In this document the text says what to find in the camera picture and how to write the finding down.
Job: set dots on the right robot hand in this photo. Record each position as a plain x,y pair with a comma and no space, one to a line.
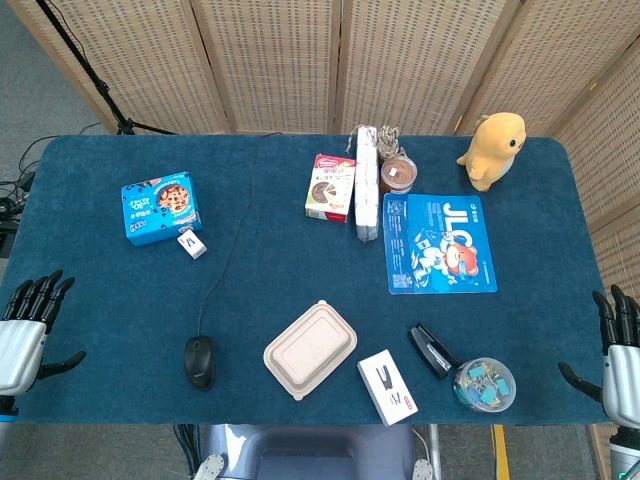
622,375

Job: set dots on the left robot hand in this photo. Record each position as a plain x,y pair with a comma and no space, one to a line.
20,350

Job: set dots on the black computer mouse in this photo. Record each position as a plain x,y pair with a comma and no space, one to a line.
200,362

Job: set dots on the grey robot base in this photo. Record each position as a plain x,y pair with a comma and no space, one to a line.
310,452

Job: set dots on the blue cookie box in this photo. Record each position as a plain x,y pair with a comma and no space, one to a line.
160,207

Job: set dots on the small white adapter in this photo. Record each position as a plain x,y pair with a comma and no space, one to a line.
192,245

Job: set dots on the blue printed mouse pad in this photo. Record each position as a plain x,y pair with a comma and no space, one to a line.
440,245

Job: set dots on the white stapler box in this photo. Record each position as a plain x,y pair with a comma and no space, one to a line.
387,387

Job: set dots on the beige lunch box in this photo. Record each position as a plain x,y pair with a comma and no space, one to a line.
310,350

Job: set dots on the red white cake box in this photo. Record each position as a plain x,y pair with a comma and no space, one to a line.
330,190

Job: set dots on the blue table cloth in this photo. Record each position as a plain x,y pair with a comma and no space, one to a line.
125,310

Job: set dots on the clear tub of binder clips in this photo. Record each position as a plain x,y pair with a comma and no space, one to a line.
484,385

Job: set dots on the black stapler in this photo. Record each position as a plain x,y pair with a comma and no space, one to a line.
432,350

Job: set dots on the yellow plush toy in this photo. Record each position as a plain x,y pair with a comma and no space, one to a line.
492,155

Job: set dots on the black tripod stand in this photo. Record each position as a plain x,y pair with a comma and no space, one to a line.
102,92

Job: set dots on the clear jar brown snack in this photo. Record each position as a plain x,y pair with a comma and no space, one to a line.
397,175

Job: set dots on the white tissue pack stack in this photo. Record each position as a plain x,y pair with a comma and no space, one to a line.
366,195

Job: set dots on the wicker folding screen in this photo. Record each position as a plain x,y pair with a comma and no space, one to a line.
280,60

